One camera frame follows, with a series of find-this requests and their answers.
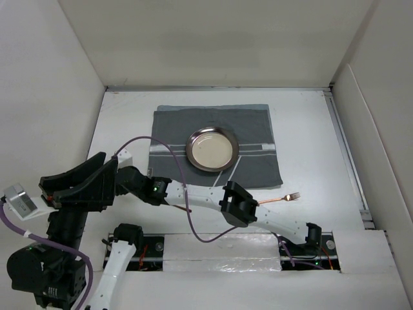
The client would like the round metal plate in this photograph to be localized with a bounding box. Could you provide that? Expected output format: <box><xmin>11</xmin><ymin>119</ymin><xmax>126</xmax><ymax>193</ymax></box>
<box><xmin>185</xmin><ymin>127</ymin><xmax>239</xmax><ymax>172</ymax></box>

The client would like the grey striped cloth placemat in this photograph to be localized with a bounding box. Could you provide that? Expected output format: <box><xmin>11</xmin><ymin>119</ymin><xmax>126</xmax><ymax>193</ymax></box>
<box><xmin>148</xmin><ymin>105</ymin><xmax>283</xmax><ymax>189</ymax></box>

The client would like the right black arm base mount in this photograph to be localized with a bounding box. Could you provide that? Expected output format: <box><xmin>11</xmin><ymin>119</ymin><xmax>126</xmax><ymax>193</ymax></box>
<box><xmin>273</xmin><ymin>223</ymin><xmax>340</xmax><ymax>271</ymax></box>

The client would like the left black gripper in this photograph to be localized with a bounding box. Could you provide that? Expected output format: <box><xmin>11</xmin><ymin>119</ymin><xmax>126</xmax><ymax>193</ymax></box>
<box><xmin>41</xmin><ymin>148</ymin><xmax>118</xmax><ymax>259</ymax></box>

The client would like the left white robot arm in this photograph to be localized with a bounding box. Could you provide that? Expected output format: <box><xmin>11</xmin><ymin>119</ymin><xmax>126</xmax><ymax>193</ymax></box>
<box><xmin>1</xmin><ymin>152</ymin><xmax>150</xmax><ymax>309</ymax></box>

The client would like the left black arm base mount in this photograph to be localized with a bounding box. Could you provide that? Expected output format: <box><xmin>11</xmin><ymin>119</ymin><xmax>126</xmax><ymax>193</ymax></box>
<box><xmin>101</xmin><ymin>223</ymin><xmax>165</xmax><ymax>272</ymax></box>

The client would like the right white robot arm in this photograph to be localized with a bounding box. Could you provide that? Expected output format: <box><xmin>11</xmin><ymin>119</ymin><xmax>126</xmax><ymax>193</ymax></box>
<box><xmin>115</xmin><ymin>166</ymin><xmax>322</xmax><ymax>254</ymax></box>

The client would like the copper fork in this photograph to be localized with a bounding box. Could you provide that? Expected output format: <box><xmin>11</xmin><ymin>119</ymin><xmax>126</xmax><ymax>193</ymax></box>
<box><xmin>258</xmin><ymin>192</ymin><xmax>301</xmax><ymax>205</ymax></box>

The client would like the white foil-covered front block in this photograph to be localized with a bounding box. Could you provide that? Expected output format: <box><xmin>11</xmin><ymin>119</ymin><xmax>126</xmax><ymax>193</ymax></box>
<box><xmin>163</xmin><ymin>233</ymin><xmax>281</xmax><ymax>273</ymax></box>

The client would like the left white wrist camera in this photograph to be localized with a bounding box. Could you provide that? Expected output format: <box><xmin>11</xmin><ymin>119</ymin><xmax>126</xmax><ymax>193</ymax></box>
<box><xmin>3</xmin><ymin>183</ymin><xmax>56</xmax><ymax>221</ymax></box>

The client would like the copper spoon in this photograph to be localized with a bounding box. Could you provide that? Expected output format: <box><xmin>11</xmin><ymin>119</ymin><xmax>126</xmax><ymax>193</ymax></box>
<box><xmin>171</xmin><ymin>205</ymin><xmax>192</xmax><ymax>213</ymax></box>

